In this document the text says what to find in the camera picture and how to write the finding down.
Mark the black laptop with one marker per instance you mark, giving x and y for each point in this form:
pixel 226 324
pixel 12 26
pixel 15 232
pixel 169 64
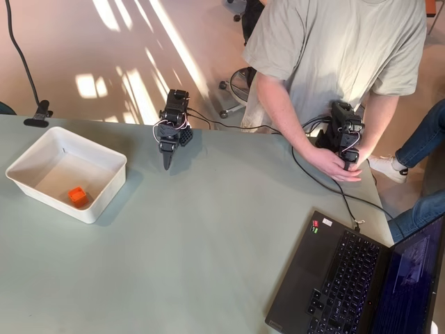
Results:
pixel 333 278

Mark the person's right forearm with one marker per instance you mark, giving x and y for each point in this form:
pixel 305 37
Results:
pixel 288 118

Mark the black leader arm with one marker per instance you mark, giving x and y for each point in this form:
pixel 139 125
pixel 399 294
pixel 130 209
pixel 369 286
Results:
pixel 344 128

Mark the orange cube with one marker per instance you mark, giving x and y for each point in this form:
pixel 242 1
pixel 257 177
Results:
pixel 78 197

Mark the orange table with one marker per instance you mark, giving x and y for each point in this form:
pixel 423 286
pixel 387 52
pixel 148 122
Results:
pixel 431 7

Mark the person in black clothes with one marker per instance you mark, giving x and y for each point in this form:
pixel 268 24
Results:
pixel 252 21

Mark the person's right hand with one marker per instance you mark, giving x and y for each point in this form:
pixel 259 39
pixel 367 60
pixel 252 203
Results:
pixel 330 163

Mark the black gooseneck clamp mount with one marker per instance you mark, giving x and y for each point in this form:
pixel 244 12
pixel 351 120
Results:
pixel 21 55

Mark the white sneaker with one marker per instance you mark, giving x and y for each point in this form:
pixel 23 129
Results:
pixel 387 168

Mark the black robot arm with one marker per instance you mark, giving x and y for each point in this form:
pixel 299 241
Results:
pixel 175 108

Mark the dark teal chair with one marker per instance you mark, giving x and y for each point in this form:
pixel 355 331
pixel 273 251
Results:
pixel 6 108

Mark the white plastic bin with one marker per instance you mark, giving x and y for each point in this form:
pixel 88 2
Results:
pixel 73 174

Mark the person in beige t-shirt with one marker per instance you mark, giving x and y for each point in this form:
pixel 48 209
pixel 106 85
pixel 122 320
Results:
pixel 333 52

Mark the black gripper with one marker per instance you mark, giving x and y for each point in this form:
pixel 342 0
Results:
pixel 167 147

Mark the person's left forearm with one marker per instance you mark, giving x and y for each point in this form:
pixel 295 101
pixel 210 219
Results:
pixel 377 121

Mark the chrome stool with casters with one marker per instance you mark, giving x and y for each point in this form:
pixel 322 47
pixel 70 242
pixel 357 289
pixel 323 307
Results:
pixel 238 83

